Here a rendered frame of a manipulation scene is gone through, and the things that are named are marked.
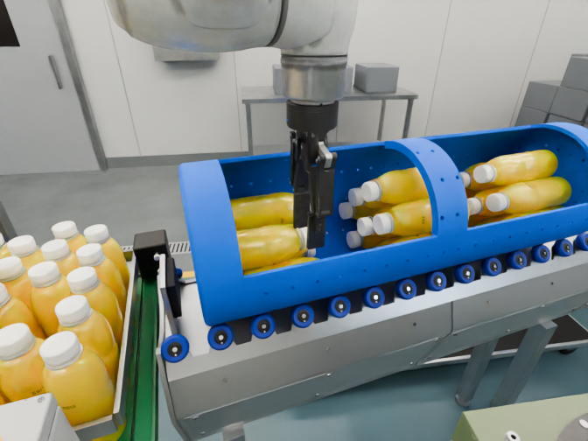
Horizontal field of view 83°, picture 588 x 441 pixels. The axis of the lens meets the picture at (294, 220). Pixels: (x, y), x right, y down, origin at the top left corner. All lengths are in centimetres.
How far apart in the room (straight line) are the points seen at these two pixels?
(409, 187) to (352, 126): 358
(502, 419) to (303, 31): 48
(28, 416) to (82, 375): 9
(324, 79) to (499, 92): 462
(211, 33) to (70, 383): 43
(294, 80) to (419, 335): 58
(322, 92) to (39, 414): 47
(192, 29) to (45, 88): 401
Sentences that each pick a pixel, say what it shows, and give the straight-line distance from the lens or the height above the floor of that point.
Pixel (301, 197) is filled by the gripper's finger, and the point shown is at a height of 117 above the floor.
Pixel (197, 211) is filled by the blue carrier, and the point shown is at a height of 120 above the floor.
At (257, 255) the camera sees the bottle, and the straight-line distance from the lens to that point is 55.
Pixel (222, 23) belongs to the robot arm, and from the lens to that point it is 38.
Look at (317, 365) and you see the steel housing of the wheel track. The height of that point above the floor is 85.
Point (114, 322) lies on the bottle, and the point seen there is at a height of 100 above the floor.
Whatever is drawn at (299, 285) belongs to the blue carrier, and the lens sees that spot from 54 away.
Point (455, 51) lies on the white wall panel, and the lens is 460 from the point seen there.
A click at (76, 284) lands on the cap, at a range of 61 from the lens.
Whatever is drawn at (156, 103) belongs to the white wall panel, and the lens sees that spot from 409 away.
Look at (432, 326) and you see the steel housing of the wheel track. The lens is 82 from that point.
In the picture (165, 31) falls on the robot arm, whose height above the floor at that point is 142.
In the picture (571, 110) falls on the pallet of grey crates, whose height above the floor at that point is 74.
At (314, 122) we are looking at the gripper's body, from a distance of 48.
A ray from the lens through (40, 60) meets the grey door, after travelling 432.
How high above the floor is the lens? 142
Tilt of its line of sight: 30 degrees down
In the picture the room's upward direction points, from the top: straight up
